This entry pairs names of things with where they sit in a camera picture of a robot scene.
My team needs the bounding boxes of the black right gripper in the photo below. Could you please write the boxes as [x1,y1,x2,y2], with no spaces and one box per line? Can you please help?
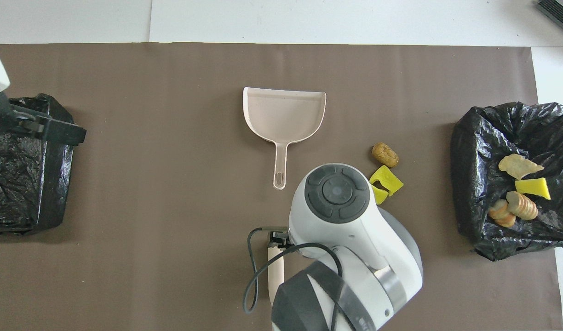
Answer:
[268,230,293,250]

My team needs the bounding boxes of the beige hand brush black bristles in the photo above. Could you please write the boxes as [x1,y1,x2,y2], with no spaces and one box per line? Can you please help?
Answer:
[267,246,287,304]

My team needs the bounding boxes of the yellow sponge piece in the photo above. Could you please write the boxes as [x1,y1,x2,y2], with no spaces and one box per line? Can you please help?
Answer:
[371,184,389,205]
[369,165,404,197]
[514,177,552,200]

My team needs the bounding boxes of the pink plastic dustpan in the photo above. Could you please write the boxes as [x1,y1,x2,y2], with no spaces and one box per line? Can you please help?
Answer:
[243,87,327,190]

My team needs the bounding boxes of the brown oval bread lump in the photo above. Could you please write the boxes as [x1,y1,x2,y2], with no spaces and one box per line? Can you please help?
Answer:
[372,142,400,168]

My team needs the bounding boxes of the beige trash lump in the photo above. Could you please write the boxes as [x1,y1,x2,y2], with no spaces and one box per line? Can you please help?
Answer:
[488,199,517,228]
[499,154,545,180]
[506,191,539,220]

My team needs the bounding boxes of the black bag lined bin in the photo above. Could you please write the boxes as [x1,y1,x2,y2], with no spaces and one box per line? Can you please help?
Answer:
[0,94,75,235]
[450,102,563,262]

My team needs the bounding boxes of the brown paper table mat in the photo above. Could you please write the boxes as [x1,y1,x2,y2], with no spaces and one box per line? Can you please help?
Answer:
[0,43,563,331]

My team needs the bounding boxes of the black ribbed panel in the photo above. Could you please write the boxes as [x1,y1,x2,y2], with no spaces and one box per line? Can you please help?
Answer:
[537,0,563,40]

